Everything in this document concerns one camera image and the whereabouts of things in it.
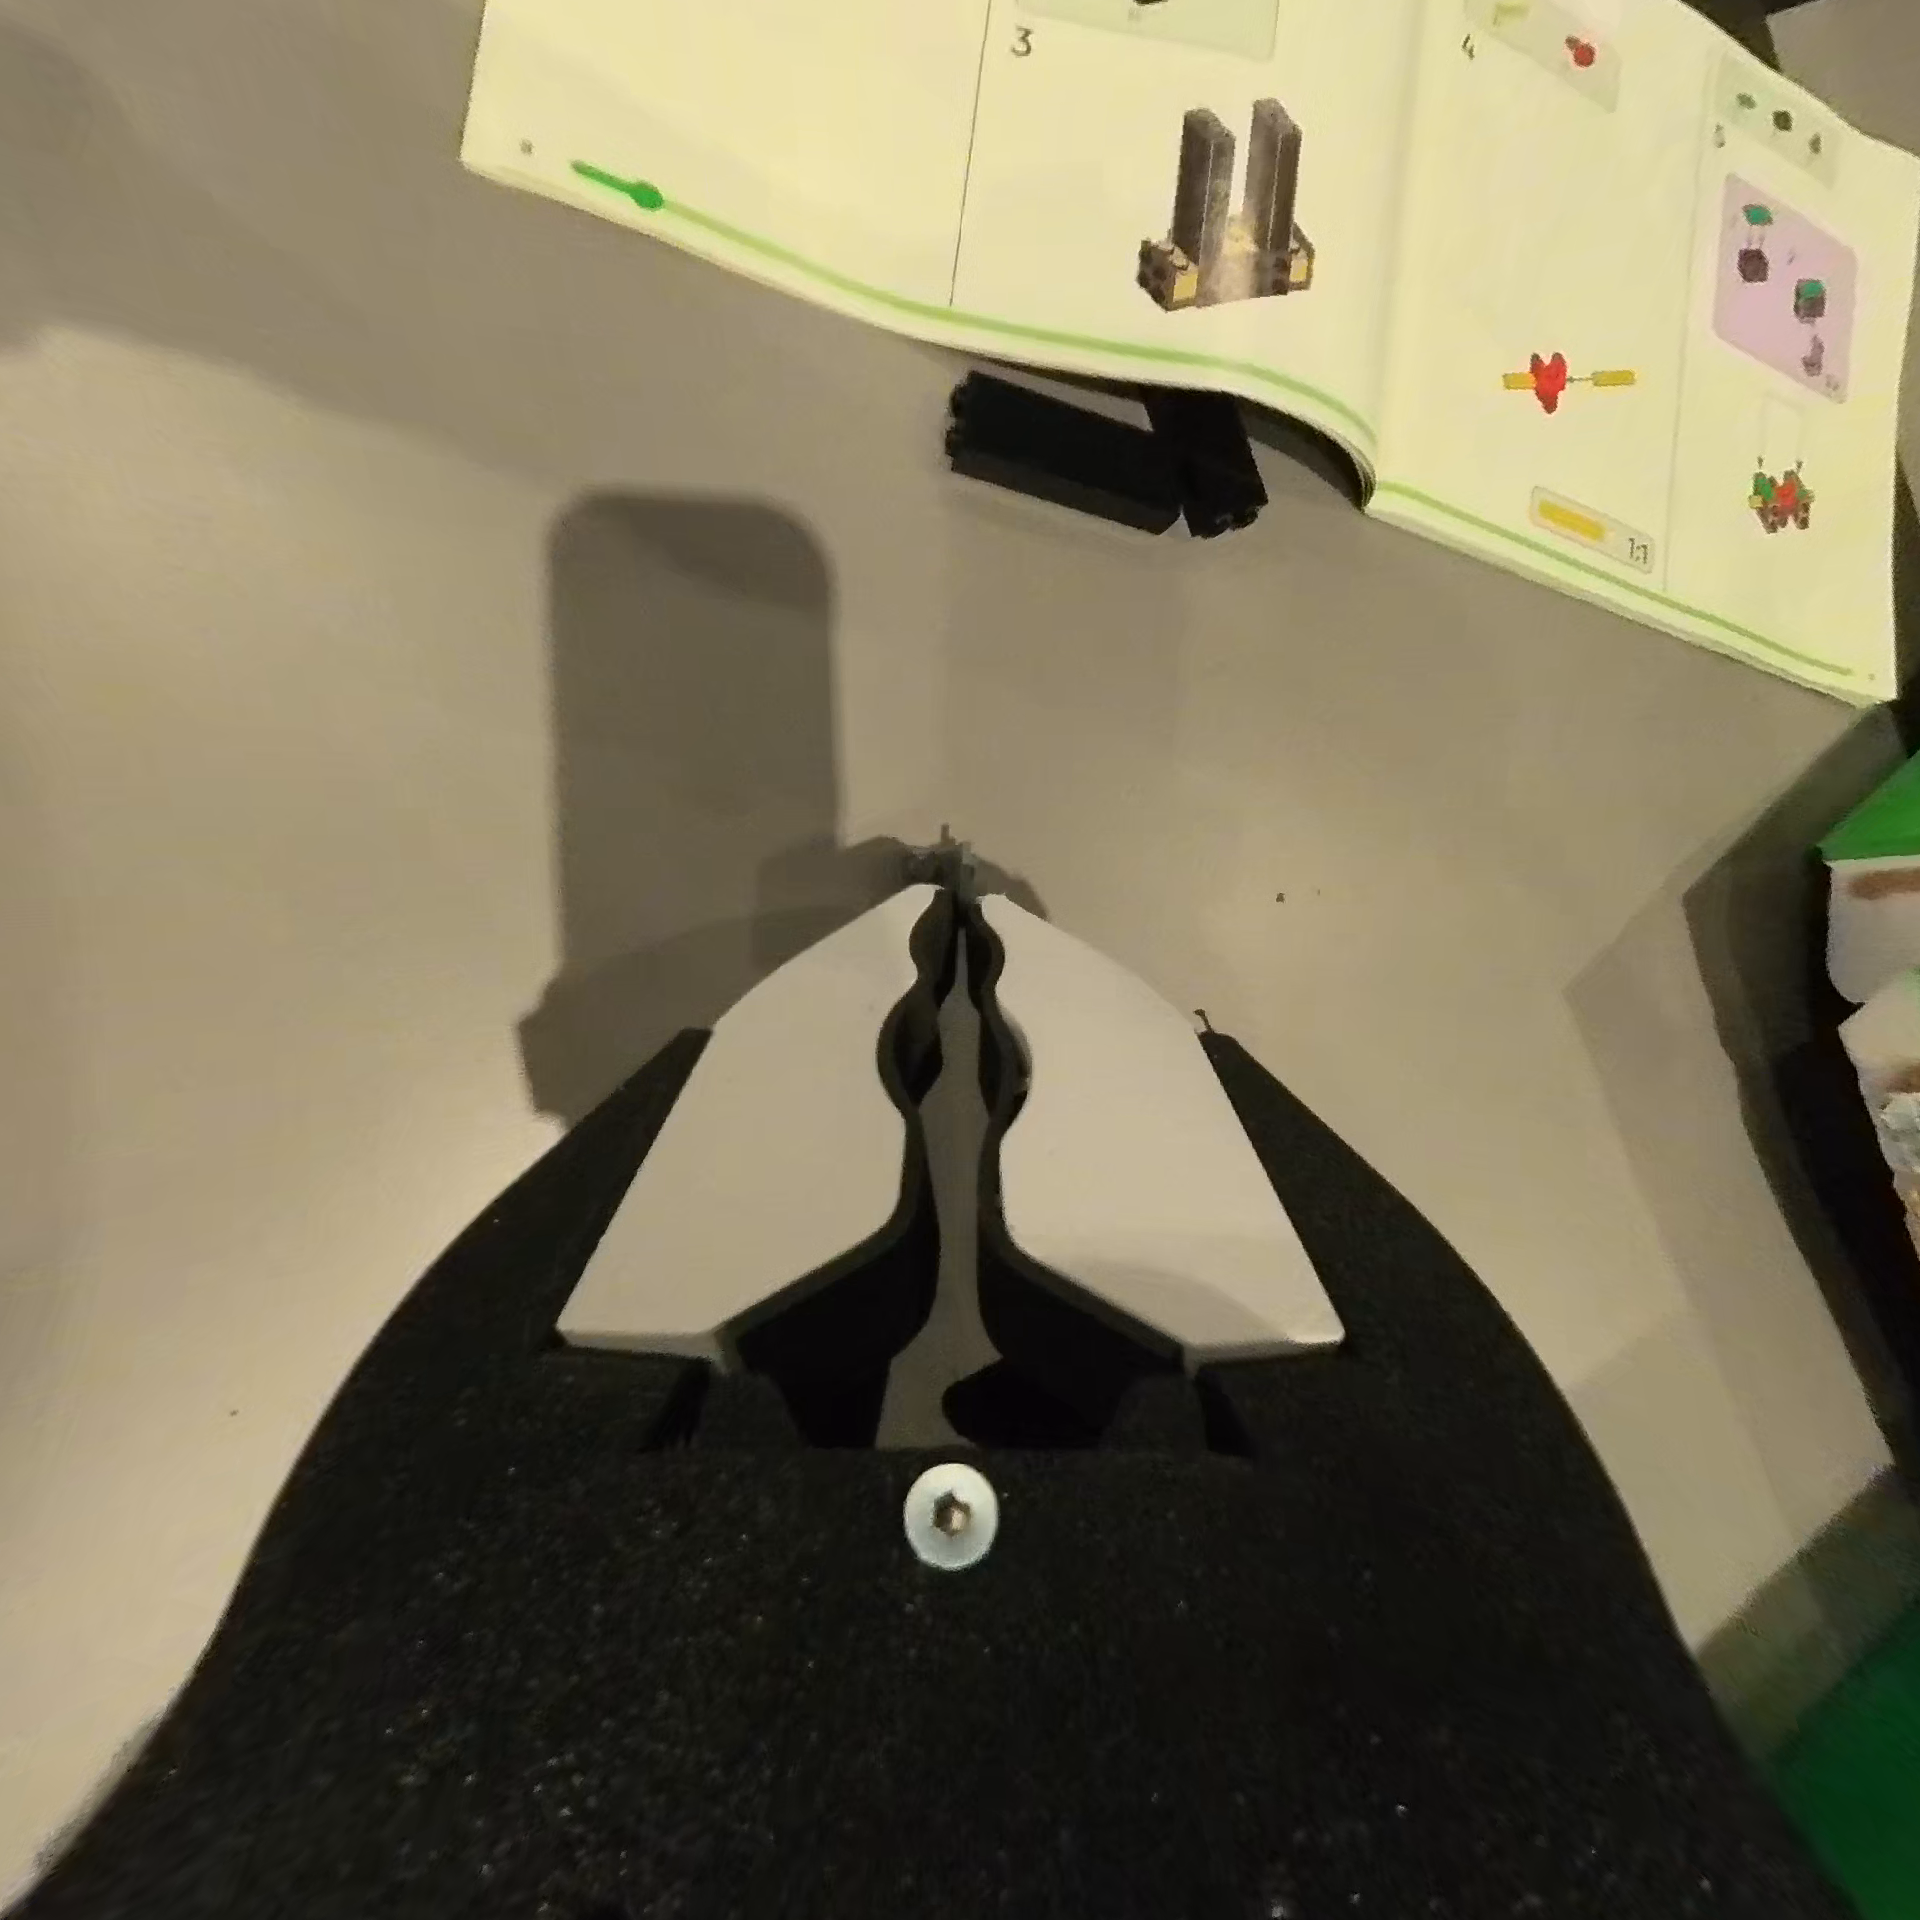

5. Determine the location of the open instruction booklet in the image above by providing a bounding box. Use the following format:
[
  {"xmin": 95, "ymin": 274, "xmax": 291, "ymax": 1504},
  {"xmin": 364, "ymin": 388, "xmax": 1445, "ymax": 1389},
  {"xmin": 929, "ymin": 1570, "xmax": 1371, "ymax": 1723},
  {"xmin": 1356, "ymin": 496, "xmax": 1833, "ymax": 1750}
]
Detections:
[{"xmin": 458, "ymin": 0, "xmax": 1909, "ymax": 708}]

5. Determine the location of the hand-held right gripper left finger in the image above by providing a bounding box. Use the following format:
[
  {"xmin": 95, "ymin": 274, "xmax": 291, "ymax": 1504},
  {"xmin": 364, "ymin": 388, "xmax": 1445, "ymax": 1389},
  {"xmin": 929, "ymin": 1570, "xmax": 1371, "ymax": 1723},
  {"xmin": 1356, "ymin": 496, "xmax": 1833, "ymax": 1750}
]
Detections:
[{"xmin": 553, "ymin": 884, "xmax": 961, "ymax": 1452}]

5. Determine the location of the pale grey desk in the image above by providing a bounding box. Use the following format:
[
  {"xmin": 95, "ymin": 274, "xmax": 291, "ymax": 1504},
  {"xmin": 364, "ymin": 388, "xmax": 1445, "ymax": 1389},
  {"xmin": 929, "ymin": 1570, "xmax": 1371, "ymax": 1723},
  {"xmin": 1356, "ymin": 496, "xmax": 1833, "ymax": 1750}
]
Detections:
[{"xmin": 0, "ymin": 0, "xmax": 1920, "ymax": 1920}]

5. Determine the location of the green box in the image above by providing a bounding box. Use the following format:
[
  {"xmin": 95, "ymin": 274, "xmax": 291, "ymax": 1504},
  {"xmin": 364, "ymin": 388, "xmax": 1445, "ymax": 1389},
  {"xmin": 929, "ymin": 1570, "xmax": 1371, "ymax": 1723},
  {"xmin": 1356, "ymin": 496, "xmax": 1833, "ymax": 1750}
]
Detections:
[{"xmin": 1811, "ymin": 705, "xmax": 1920, "ymax": 873}]

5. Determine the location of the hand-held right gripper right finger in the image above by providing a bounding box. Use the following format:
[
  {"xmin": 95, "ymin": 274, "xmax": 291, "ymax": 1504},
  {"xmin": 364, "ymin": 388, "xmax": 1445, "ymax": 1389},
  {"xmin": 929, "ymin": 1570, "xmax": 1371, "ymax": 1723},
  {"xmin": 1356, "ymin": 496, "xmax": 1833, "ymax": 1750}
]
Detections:
[{"xmin": 943, "ymin": 894, "xmax": 1346, "ymax": 1452}]

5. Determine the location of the green board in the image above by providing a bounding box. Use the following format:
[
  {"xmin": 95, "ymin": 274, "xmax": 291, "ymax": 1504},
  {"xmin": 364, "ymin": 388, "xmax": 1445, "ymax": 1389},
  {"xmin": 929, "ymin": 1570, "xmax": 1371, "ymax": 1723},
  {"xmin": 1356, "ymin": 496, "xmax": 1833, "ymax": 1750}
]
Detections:
[{"xmin": 1691, "ymin": 1463, "xmax": 1920, "ymax": 1920}]

